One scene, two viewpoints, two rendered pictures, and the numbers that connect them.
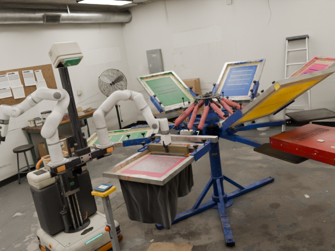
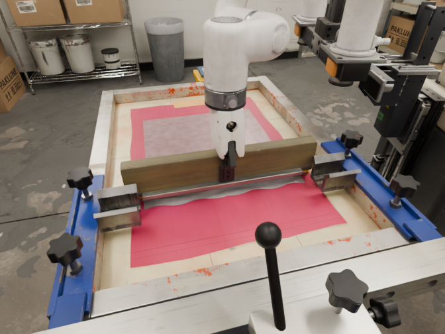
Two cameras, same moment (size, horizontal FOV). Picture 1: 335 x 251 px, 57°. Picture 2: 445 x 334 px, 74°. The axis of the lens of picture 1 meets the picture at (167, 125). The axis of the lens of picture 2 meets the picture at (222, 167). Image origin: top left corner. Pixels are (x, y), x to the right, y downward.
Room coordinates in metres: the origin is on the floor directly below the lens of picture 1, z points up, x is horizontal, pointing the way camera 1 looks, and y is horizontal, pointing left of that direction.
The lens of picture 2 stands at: (2.92, -0.35, 1.39)
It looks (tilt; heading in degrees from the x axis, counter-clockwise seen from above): 37 degrees down; 131
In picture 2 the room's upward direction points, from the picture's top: straight up
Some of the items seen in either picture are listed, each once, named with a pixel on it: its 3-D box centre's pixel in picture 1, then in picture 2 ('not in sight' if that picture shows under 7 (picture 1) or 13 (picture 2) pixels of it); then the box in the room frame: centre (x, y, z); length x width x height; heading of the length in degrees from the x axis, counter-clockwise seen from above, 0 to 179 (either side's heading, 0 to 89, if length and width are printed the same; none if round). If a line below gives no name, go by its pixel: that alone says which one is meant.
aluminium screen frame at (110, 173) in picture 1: (159, 159); (212, 146); (2.48, 0.11, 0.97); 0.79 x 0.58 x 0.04; 145
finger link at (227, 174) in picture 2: not in sight; (228, 171); (2.62, 0.01, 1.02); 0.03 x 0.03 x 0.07; 55
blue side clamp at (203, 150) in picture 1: (201, 151); (87, 239); (2.52, -0.25, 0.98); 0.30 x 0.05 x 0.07; 145
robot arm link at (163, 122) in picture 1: (159, 124); (245, 49); (2.61, 0.07, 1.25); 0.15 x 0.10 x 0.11; 88
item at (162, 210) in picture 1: (143, 200); not in sight; (2.24, 0.28, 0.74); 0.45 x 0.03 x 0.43; 55
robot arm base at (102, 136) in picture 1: (101, 136); (364, 21); (2.62, 0.58, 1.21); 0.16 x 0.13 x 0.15; 43
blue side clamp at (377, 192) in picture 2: (149, 148); (363, 188); (2.83, 0.20, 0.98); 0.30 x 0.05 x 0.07; 145
